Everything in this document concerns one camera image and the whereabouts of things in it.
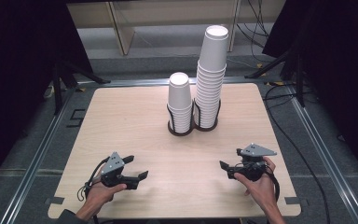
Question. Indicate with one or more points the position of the light wooden shelf unit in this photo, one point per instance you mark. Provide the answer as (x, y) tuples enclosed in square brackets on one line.
[(124, 34)]

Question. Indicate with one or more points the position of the person's right hand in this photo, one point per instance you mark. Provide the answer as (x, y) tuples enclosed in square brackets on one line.
[(262, 189)]

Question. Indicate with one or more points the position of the person's left hand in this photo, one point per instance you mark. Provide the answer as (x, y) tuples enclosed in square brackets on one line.
[(101, 196)]

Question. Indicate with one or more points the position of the aluminium floor rail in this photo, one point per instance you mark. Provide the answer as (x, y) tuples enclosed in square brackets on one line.
[(136, 82), (326, 155), (34, 168)]

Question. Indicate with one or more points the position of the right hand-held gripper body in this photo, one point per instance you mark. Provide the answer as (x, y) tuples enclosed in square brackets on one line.
[(254, 151)]

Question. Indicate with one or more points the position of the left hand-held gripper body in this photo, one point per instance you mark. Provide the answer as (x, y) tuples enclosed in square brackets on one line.
[(113, 163)]

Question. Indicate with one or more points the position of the tall stack of paper cups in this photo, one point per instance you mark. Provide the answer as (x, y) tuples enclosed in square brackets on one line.
[(213, 49)]

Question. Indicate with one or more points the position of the short stack of paper cups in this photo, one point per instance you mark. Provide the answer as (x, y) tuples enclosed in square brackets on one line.
[(179, 93)]

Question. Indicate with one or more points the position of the black curtain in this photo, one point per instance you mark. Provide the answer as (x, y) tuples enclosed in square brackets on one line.
[(18, 62), (338, 62)]

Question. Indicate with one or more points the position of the black metal stand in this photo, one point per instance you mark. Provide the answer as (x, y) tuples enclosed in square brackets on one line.
[(299, 81), (57, 90)]

